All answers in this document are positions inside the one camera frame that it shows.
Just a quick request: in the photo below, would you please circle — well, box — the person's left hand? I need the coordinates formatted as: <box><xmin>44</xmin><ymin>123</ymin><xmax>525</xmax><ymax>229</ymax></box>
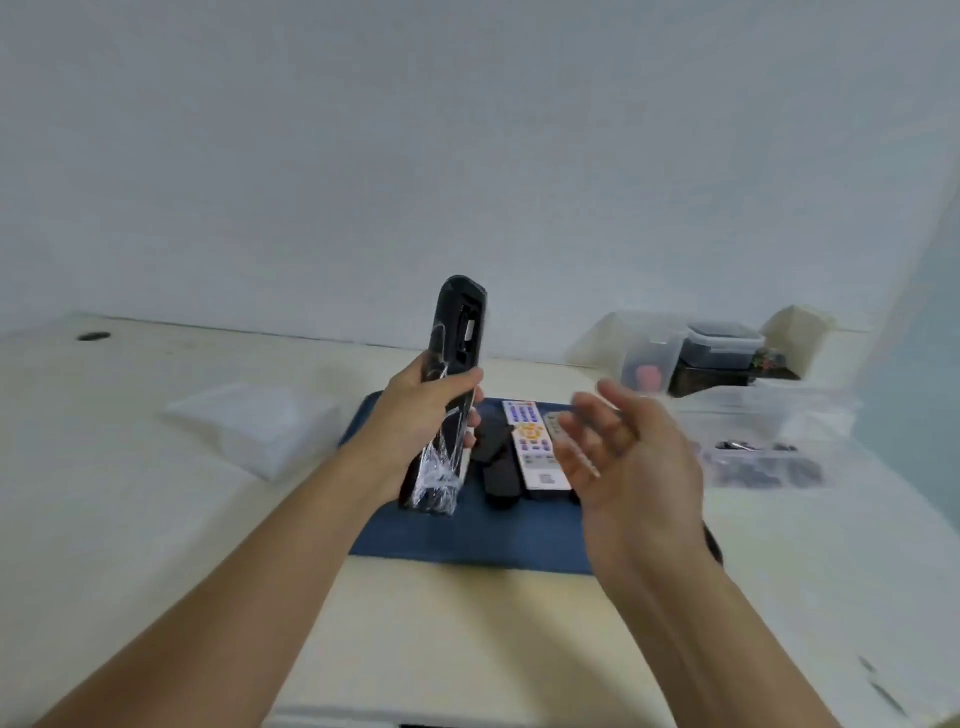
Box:
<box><xmin>341</xmin><ymin>348</ymin><xmax>486</xmax><ymax>505</ymax></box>

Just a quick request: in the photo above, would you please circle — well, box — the person's right hand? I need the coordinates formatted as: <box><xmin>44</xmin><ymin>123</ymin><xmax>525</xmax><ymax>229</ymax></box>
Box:
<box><xmin>555</xmin><ymin>378</ymin><xmax>708</xmax><ymax>573</ymax></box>

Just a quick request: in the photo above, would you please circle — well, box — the black remote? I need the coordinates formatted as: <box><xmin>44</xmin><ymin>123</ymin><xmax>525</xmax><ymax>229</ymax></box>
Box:
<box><xmin>397</xmin><ymin>275</ymin><xmax>489</xmax><ymax>517</ymax></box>

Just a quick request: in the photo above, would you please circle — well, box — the person's right forearm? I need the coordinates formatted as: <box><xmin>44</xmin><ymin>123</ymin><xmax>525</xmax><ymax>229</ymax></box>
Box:
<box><xmin>592</xmin><ymin>551</ymin><xmax>843</xmax><ymax>728</ymax></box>

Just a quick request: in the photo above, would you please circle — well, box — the person's left forearm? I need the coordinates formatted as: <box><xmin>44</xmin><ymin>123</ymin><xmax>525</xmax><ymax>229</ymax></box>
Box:
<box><xmin>33</xmin><ymin>457</ymin><xmax>406</xmax><ymax>728</ymax></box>

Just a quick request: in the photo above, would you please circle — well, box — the clear plastic container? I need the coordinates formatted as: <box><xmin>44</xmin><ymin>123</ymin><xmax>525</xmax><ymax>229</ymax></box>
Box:
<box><xmin>616</xmin><ymin>328</ymin><xmax>688</xmax><ymax>396</ymax></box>

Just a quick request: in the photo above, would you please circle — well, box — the grey remote control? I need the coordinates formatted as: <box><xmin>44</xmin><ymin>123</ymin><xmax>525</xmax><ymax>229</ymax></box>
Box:
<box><xmin>543</xmin><ymin>410</ymin><xmax>603</xmax><ymax>481</ymax></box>

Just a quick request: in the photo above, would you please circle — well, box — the dark box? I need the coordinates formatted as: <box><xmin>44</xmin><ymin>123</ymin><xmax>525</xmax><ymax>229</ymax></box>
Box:
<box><xmin>666</xmin><ymin>357</ymin><xmax>801</xmax><ymax>399</ymax></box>

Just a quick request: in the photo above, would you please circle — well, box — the small black remote control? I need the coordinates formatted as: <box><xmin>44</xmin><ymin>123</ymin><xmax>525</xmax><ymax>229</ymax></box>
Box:
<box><xmin>469</xmin><ymin>418</ymin><xmax>528</xmax><ymax>512</ymax></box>

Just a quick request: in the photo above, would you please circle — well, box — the white remote with colourful buttons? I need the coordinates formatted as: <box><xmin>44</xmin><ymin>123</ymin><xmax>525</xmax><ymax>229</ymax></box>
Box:
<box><xmin>501</xmin><ymin>399</ymin><xmax>573</xmax><ymax>492</ymax></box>

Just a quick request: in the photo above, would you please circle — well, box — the clear container with black lid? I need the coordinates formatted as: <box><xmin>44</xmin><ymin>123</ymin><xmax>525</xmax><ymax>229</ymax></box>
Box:
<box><xmin>684</xmin><ymin>321</ymin><xmax>767</xmax><ymax>370</ymax></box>

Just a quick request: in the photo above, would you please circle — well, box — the blue mat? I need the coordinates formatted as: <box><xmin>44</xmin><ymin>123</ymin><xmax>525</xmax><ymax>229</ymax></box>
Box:
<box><xmin>339</xmin><ymin>391</ymin><xmax>601</xmax><ymax>577</ymax></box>

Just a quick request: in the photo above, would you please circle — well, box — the clear plastic bag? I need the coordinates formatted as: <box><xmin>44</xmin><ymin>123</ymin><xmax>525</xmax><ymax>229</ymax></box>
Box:
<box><xmin>693</xmin><ymin>386</ymin><xmax>865</xmax><ymax>491</ymax></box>

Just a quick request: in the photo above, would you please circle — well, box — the beige cardboard box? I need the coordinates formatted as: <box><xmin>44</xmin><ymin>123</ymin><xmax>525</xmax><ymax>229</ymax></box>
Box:
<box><xmin>759</xmin><ymin>305</ymin><xmax>838</xmax><ymax>378</ymax></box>

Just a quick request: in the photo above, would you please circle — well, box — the stack of white plastic bags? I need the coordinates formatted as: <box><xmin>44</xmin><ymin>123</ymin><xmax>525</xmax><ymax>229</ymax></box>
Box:
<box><xmin>162</xmin><ymin>382</ymin><xmax>342</xmax><ymax>483</ymax></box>

